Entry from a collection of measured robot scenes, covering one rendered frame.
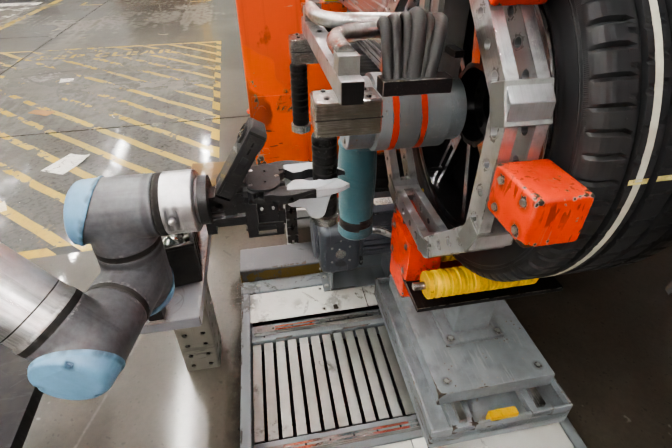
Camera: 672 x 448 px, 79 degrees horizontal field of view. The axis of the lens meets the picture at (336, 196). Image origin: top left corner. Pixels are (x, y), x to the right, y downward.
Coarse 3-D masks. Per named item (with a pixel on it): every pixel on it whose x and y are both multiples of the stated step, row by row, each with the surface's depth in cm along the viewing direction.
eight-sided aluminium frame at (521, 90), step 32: (416, 0) 83; (480, 0) 52; (480, 32) 53; (512, 32) 53; (512, 64) 49; (544, 64) 49; (512, 96) 48; (544, 96) 49; (512, 128) 50; (544, 128) 50; (480, 160) 56; (512, 160) 56; (416, 192) 94; (480, 192) 58; (416, 224) 84; (480, 224) 58
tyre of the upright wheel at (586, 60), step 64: (576, 0) 47; (640, 0) 46; (576, 64) 48; (640, 64) 46; (576, 128) 49; (640, 128) 48; (640, 192) 51; (512, 256) 65; (576, 256) 60; (640, 256) 65
